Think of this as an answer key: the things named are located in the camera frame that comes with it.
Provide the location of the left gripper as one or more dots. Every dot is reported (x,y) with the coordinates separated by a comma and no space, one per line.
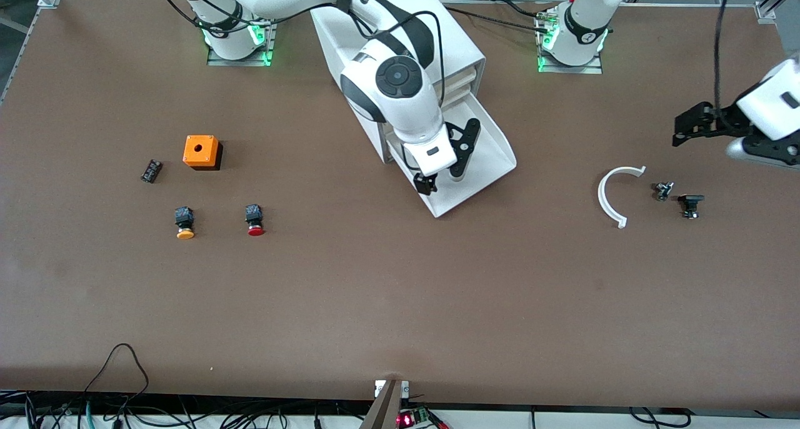
(719,120)

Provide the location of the orange box with hole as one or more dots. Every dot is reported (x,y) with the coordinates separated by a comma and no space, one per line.
(200,151)

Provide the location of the circuit board with red light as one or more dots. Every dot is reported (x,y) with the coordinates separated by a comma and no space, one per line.
(406,419)

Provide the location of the yellow push button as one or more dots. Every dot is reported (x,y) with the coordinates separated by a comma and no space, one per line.
(184,219)

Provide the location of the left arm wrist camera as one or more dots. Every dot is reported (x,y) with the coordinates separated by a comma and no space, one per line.
(740,151)

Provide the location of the red push button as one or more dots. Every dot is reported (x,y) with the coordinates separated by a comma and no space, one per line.
(253,215)

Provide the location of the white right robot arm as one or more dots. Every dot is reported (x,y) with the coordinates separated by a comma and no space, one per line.
(400,79)

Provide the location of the black switch part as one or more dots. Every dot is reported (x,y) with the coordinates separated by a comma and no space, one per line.
(690,199)

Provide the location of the camera mount post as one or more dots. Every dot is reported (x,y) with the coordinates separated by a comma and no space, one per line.
(387,410)

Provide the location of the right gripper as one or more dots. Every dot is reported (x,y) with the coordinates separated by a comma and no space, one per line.
(426,182)

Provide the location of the aluminium arm base plate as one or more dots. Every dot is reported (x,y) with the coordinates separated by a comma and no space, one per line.
(590,69)
(219,61)

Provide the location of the small metal fitting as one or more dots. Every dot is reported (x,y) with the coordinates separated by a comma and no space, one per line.
(662,191)

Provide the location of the small black connector block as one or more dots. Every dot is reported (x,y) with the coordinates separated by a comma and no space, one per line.
(152,171)

